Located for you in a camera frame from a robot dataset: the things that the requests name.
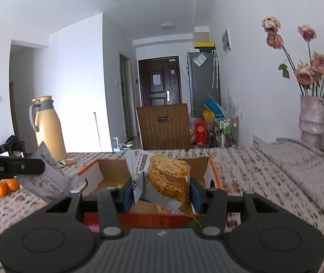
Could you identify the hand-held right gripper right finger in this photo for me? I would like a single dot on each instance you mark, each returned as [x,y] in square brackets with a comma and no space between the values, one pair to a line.
[197,199]

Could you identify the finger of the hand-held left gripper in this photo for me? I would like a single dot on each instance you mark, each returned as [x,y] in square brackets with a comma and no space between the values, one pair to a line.
[25,167]

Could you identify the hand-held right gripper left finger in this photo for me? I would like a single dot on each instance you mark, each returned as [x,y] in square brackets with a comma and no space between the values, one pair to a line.
[128,196]

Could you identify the red cardboard box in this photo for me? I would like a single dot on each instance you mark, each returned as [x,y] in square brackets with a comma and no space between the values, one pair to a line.
[162,125]

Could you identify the small white snack packet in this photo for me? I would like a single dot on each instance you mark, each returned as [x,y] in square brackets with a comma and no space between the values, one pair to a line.
[67,162]

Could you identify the yellow thermos jug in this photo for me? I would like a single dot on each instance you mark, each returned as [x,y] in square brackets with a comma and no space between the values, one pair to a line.
[49,130]

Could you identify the pet water dispenser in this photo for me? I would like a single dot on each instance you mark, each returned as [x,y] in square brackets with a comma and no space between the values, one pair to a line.
[120,145]

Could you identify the red gift box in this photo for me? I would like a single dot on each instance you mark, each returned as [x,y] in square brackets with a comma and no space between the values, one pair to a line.
[201,132]

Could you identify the yellow bag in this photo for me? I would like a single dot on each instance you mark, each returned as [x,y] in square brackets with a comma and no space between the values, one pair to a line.
[208,115]

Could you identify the blue plastic dustpan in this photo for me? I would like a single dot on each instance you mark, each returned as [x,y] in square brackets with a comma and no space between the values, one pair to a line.
[211,106]

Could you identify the dried lavender bunch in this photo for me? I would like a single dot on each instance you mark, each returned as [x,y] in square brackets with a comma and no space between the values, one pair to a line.
[233,105]

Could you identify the grey patterned blanket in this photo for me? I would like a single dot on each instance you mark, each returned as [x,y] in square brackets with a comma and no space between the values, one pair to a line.
[307,176]

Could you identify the grey refrigerator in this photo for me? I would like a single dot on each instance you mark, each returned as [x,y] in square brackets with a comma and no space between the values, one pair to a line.
[203,85]

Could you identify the dark brown entrance door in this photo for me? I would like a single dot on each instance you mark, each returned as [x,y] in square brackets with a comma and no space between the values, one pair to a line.
[157,82]

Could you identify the white folded umbrella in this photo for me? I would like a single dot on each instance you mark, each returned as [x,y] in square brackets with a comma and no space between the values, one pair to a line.
[215,68]

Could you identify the pink ceramic vase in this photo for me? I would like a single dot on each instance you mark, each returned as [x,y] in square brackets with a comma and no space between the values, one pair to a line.
[312,122]

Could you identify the paper sheet on refrigerator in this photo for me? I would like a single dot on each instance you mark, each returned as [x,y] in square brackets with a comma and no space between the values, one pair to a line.
[200,59]

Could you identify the yellow box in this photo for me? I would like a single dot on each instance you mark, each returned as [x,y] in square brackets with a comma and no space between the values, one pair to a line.
[204,45]

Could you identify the dried pink roses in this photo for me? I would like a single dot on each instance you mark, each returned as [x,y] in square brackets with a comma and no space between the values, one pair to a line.
[307,71]

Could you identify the ceiling lamp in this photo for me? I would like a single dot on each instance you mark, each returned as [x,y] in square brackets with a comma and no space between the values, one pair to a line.
[168,26]

